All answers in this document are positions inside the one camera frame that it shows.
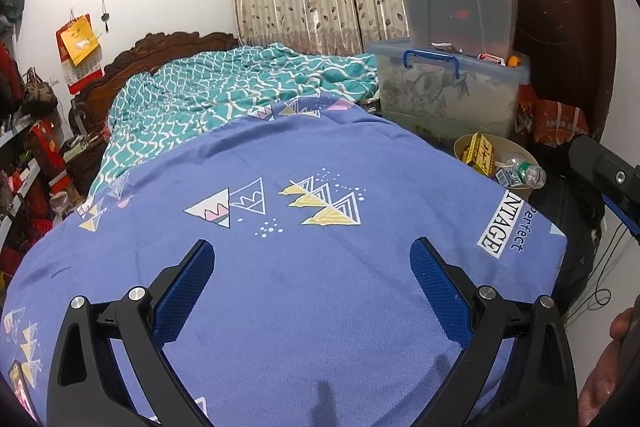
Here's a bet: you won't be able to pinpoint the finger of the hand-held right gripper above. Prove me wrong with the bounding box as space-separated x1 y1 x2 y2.
567 133 640 238

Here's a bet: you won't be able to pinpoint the person's right hand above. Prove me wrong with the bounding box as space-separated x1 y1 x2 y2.
577 307 640 427

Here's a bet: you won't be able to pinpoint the carved wooden headboard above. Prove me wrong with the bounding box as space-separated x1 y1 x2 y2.
70 32 241 138

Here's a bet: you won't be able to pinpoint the orange plastic bag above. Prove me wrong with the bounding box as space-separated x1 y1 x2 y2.
517 84 591 148

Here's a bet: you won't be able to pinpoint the blue printed bedsheet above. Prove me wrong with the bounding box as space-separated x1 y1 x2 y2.
0 94 568 427

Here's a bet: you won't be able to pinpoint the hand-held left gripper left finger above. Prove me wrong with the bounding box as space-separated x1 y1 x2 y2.
46 238 217 427

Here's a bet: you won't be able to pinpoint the clear plastic bottle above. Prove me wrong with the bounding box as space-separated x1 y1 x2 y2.
502 159 547 188

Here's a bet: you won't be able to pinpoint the teal patterned quilt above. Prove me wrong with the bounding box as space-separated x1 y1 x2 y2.
90 42 381 202

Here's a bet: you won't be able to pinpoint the dark wooden door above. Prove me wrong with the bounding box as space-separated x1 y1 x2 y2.
500 0 618 142

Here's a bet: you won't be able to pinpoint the brown handbag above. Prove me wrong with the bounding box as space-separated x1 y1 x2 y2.
20 67 58 115

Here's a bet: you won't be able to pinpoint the dark red bags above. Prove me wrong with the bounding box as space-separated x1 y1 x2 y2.
0 42 23 108

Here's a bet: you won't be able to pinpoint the red yellow wall calendar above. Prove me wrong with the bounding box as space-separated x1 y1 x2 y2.
55 13 104 95

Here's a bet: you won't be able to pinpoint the dark wooden nightstand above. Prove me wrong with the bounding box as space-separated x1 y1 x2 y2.
60 134 108 195

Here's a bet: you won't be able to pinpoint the clear storage box blue handle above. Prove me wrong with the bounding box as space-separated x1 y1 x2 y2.
367 39 531 142

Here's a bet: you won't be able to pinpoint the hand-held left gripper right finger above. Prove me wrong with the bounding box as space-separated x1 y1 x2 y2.
409 237 578 427

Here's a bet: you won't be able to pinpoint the red gift box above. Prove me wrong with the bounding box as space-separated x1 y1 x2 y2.
27 119 68 178

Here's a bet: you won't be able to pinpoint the grey metal shelf rack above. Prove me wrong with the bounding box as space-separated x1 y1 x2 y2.
0 0 71 278

